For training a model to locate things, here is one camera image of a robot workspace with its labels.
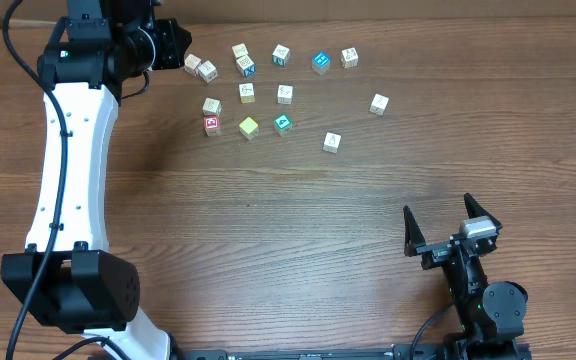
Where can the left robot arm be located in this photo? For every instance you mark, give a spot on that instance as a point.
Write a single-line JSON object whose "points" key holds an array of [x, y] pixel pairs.
{"points": [[66, 276]]}

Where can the yellow sided wooden block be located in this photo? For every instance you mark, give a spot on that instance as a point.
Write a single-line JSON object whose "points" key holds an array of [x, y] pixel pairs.
{"points": [[247, 93]]}

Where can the blue X wooden block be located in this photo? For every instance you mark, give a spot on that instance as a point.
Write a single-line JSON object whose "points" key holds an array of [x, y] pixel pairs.
{"points": [[246, 66]]}

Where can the green top wooden block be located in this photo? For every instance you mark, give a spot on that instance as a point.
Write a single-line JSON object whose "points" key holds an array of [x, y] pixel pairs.
{"points": [[282, 124]]}

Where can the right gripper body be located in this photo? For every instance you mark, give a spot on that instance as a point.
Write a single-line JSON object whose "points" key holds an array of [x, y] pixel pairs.
{"points": [[438, 253]]}

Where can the plain block far right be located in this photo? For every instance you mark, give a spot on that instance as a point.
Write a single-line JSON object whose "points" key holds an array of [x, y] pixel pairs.
{"points": [[379, 104]]}

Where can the plain wooden block top right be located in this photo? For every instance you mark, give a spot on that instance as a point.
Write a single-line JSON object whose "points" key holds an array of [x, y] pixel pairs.
{"points": [[349, 58]]}

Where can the blue sided front block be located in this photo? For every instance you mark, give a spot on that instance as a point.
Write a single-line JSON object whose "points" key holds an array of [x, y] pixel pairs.
{"points": [[331, 142]]}

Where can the teal sided wooden block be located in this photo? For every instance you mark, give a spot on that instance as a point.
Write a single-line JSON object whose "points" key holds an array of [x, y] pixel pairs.
{"points": [[281, 55]]}

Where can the green L wooden block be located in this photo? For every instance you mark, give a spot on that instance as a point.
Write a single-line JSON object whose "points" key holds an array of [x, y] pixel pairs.
{"points": [[285, 94]]}

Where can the plain wooden block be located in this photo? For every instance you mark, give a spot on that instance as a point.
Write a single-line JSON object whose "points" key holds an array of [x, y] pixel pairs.
{"points": [[191, 64], [240, 50], [349, 58], [207, 71]]}

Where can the plain wooden block far left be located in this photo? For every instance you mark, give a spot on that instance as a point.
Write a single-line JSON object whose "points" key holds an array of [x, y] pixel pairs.
{"points": [[191, 64]]}

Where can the cardboard back wall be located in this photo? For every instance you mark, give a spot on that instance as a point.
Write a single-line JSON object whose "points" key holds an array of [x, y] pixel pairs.
{"points": [[243, 11]]}

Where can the yellow top wooden block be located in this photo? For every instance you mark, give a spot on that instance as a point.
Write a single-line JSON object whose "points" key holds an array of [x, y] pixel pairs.
{"points": [[249, 128]]}

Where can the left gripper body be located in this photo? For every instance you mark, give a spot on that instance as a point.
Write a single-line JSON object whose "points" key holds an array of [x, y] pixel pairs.
{"points": [[158, 48]]}

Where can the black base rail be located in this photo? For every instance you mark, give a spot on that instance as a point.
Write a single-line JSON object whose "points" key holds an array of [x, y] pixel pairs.
{"points": [[318, 354]]}

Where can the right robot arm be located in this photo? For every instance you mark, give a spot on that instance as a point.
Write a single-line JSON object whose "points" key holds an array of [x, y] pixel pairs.
{"points": [[491, 314]]}

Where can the plain block above red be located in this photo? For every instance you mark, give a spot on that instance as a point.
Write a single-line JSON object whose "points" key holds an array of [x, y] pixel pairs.
{"points": [[212, 107]]}

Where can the red top wooden block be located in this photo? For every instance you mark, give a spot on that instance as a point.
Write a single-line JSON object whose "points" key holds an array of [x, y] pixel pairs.
{"points": [[212, 125]]}

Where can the blue top wooden block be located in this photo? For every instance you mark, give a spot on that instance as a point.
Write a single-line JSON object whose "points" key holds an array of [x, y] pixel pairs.
{"points": [[321, 63]]}

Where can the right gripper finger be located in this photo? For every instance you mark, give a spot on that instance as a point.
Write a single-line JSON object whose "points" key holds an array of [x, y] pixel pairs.
{"points": [[475, 210], [414, 238]]}

